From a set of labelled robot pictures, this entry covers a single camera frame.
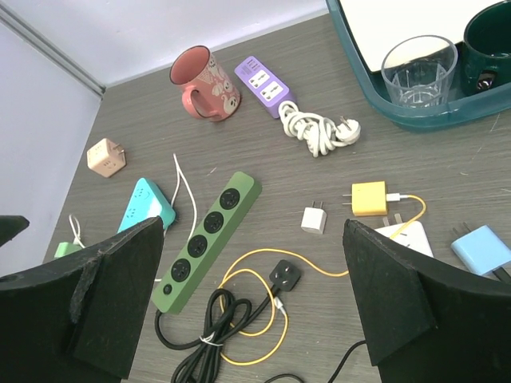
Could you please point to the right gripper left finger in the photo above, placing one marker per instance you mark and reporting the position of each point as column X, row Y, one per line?
column 79, row 318

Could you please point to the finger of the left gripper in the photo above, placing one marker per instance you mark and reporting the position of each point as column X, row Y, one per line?
column 10, row 226

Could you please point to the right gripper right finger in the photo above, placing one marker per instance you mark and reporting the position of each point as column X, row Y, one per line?
column 424, row 320

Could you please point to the green small charger plug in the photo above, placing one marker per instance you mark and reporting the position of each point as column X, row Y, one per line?
column 66, row 248

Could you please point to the white cube adapter plug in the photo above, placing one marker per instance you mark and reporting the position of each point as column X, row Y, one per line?
column 413, row 237

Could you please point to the blue charger plug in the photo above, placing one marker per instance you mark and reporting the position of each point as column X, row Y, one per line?
column 483, row 252

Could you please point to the pink cube socket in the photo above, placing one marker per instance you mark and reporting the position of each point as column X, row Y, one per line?
column 106, row 158

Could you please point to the teal triangular base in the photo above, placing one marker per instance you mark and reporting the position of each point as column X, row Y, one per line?
column 146, row 201

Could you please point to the yellow charger plug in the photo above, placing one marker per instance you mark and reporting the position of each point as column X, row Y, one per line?
column 372, row 198

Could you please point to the green power strip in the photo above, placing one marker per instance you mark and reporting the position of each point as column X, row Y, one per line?
column 207, row 242

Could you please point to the small white usb charger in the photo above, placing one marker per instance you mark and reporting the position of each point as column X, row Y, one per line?
column 314, row 219

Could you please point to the purple power strip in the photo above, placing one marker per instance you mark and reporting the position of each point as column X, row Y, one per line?
column 264, row 84

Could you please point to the black round plug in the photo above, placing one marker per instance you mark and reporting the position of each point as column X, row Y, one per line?
column 285, row 275

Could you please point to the teal plastic tray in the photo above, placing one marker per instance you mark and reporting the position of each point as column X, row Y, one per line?
column 459, row 108

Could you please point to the pink mug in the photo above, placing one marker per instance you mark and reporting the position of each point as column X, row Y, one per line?
column 207, row 92

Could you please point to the clear plastic cup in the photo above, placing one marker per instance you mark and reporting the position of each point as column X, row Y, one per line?
column 419, row 71

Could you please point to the dark green cup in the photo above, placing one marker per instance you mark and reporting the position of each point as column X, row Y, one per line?
column 485, row 58

